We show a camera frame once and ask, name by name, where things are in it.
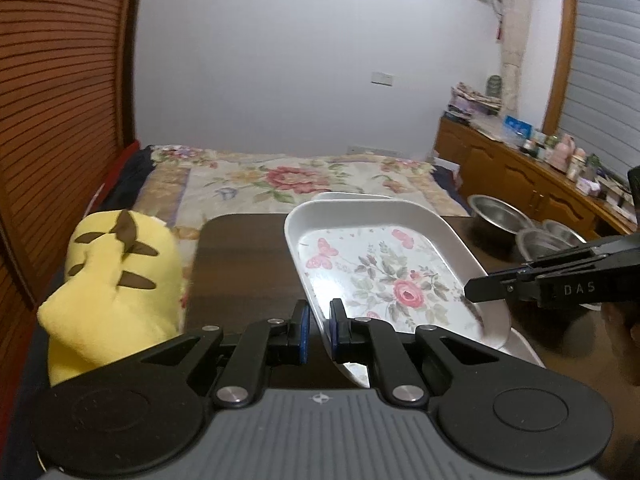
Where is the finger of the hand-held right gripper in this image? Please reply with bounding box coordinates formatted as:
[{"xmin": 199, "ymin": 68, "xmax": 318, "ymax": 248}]
[
  {"xmin": 464, "ymin": 266, "xmax": 617, "ymax": 311},
  {"xmin": 521, "ymin": 241, "xmax": 597, "ymax": 274}
]

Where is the yellow plush toy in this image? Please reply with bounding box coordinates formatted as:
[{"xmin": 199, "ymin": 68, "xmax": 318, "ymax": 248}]
[{"xmin": 37, "ymin": 209, "xmax": 186, "ymax": 388}]

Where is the person's right hand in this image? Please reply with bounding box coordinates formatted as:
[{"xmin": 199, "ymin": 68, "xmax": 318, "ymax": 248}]
[{"xmin": 600, "ymin": 304, "xmax": 640, "ymax": 387}]

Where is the clear plastic box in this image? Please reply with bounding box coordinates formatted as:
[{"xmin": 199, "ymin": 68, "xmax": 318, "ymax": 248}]
[{"xmin": 470, "ymin": 115, "xmax": 506, "ymax": 141}]

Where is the pink thermos jug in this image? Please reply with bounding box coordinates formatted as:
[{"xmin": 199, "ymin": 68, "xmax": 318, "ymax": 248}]
[{"xmin": 550, "ymin": 134, "xmax": 573, "ymax": 168}]

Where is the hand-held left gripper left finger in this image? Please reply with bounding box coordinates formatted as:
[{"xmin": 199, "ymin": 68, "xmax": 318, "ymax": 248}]
[{"xmin": 140, "ymin": 300, "xmax": 312, "ymax": 409}]

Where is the floral blanket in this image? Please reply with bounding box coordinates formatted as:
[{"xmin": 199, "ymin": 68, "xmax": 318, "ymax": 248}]
[{"xmin": 127, "ymin": 144, "xmax": 473, "ymax": 241}]

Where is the wooden cabinet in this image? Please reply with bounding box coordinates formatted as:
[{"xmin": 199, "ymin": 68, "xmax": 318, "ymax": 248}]
[{"xmin": 434, "ymin": 116, "xmax": 640, "ymax": 241}]

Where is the grey window blind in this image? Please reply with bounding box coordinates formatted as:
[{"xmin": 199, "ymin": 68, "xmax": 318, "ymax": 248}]
[{"xmin": 555, "ymin": 0, "xmax": 640, "ymax": 181}]

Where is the wooden window frame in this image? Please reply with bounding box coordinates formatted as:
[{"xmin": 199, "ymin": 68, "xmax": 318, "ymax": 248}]
[{"xmin": 542, "ymin": 0, "xmax": 581, "ymax": 133}]

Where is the wooden slatted wardrobe door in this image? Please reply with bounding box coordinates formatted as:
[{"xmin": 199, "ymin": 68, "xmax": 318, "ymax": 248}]
[{"xmin": 0, "ymin": 0, "xmax": 146, "ymax": 311}]

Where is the blue box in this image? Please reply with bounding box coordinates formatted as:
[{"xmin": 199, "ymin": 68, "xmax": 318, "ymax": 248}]
[{"xmin": 502, "ymin": 115, "xmax": 533, "ymax": 136}]

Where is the stainless steel bowl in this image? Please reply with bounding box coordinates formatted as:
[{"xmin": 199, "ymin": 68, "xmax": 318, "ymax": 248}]
[
  {"xmin": 516, "ymin": 227, "xmax": 563, "ymax": 263},
  {"xmin": 542, "ymin": 219, "xmax": 587, "ymax": 247},
  {"xmin": 467, "ymin": 194, "xmax": 536, "ymax": 236}
]

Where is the beige curtain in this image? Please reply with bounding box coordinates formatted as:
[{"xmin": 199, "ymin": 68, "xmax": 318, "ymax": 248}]
[{"xmin": 500, "ymin": 0, "xmax": 532, "ymax": 111}]

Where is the stack of folded papers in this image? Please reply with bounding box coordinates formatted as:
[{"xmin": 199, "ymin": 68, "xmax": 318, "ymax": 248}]
[{"xmin": 447, "ymin": 82, "xmax": 503, "ymax": 121}]

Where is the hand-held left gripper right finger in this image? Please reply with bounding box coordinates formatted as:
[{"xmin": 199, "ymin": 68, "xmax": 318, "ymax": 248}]
[{"xmin": 329, "ymin": 298, "xmax": 501, "ymax": 407}]

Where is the white floral plate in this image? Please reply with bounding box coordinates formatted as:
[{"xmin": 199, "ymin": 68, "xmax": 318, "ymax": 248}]
[
  {"xmin": 284, "ymin": 199, "xmax": 512, "ymax": 389},
  {"xmin": 310, "ymin": 191, "xmax": 547, "ymax": 368}
]

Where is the cluster of small bottles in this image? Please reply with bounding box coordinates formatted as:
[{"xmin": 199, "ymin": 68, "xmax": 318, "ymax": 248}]
[{"xmin": 520, "ymin": 130, "xmax": 553, "ymax": 161}]

